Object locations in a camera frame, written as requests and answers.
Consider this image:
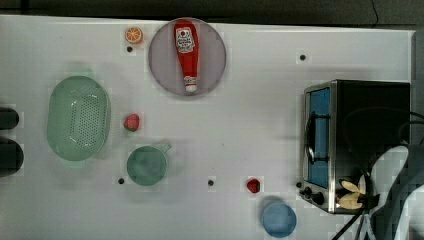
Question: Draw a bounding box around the blue cup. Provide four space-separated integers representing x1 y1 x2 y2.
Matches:
261 201 297 238

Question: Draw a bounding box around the peeled toy banana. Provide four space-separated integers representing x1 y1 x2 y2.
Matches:
338 178 366 210

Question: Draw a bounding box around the red ketchup bottle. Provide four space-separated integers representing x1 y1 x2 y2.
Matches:
173 19 199 93

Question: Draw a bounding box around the black cable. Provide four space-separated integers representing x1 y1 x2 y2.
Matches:
331 111 424 240

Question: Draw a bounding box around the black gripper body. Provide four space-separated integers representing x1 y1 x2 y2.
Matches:
358 175 380 210

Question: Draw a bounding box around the black toaster oven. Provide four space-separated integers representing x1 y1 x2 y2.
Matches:
300 79 411 214

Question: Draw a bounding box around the large red strawberry toy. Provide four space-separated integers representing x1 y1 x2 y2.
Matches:
124 114 140 132

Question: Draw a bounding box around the grey round plate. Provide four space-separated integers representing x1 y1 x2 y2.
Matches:
148 18 226 96

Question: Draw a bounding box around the green cup with handle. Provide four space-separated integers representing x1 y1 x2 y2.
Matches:
126 144 172 186

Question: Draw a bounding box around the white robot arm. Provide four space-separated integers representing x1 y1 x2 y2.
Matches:
362 145 423 240

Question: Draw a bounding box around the small black pot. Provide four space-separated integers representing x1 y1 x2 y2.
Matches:
0 107 19 130

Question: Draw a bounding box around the orange slice toy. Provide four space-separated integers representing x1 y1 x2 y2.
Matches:
124 27 143 44

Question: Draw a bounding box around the green colander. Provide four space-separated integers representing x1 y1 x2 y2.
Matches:
46 75 111 162

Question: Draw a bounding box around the small red strawberry toy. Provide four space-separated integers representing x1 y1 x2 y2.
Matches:
246 178 260 194

